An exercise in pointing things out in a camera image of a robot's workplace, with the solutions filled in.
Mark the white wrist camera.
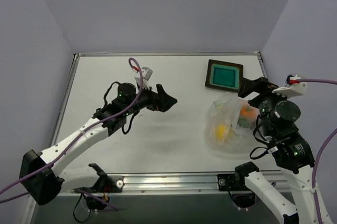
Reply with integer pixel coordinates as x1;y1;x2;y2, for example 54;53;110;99
134;67;153;90
272;74;308;98

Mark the aluminium front rail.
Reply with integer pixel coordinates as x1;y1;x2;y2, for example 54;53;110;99
56;170;293;196

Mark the square black teal plate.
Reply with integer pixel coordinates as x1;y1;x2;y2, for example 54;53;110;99
205;59;244;93

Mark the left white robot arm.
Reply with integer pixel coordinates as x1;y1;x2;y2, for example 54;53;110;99
19;83;177;205

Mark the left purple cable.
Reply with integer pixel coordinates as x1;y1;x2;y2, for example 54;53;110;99
0;57;145;203

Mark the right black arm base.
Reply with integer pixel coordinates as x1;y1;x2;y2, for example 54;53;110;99
217;174;257;211

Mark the clear plastic bag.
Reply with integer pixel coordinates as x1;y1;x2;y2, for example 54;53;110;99
204;92;261;156

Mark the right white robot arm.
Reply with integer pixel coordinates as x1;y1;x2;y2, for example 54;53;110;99
234;75;336;223

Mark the green fake lime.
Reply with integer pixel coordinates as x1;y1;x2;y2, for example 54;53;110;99
237;117;255;130

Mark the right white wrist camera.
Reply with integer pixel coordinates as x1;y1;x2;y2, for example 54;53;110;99
272;74;308;98

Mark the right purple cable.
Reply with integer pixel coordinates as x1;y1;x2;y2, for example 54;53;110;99
292;76;337;224

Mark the purple cable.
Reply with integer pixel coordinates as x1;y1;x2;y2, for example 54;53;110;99
0;57;145;203
292;76;337;224

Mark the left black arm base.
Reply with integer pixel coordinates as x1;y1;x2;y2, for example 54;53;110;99
74;163;124;212

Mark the orange fake persimmon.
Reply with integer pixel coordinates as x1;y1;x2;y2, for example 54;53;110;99
239;104;258;122

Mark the yellow fake pear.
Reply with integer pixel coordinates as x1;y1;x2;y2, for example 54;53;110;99
213;124;233;144

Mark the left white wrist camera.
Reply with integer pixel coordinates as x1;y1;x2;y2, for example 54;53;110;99
134;67;153;90

